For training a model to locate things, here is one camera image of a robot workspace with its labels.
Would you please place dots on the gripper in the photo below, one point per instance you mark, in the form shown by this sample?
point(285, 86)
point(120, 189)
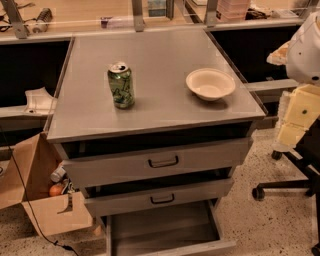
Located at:
point(305, 55)

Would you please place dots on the grey bottom drawer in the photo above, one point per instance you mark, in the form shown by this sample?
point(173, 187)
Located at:
point(181, 230)

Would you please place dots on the grey drawer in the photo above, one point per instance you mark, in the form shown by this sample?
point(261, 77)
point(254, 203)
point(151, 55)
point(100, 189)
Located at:
point(149, 199)
point(155, 163)
point(181, 230)

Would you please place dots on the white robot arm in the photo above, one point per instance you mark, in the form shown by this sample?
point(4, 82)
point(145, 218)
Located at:
point(303, 60)

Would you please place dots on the grey drawer cabinet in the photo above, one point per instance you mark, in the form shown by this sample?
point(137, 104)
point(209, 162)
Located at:
point(165, 113)

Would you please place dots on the grey top drawer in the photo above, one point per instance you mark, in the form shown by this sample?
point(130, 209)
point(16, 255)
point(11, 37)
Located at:
point(155, 163)

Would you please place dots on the grey middle drawer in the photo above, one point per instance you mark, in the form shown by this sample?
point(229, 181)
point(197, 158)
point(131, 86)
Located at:
point(149, 199)

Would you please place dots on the black office chair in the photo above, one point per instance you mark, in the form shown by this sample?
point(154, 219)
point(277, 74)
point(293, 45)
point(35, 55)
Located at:
point(306, 158)

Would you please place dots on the white bowl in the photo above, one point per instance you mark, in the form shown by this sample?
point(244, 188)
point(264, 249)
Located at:
point(210, 84)

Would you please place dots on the pink plastic container stack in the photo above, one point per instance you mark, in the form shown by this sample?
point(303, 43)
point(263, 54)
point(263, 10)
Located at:
point(232, 10)

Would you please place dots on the blue box on desk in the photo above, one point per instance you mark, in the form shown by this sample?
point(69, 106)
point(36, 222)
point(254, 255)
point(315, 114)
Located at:
point(156, 8)

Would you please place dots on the green soda can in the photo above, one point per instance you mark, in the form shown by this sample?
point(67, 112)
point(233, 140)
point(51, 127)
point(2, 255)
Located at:
point(121, 85)

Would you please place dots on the white bottle in box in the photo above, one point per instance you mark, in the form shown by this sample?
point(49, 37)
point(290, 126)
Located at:
point(58, 174)

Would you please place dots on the orange fruit in box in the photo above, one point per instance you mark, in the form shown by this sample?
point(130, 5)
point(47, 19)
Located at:
point(55, 190)

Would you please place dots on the black white handheld device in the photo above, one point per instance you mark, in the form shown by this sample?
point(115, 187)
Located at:
point(42, 21)

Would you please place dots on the brown cardboard box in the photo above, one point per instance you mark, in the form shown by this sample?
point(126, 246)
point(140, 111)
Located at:
point(26, 181)

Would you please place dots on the white bracket on shelf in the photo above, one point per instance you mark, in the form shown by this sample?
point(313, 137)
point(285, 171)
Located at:
point(39, 102)

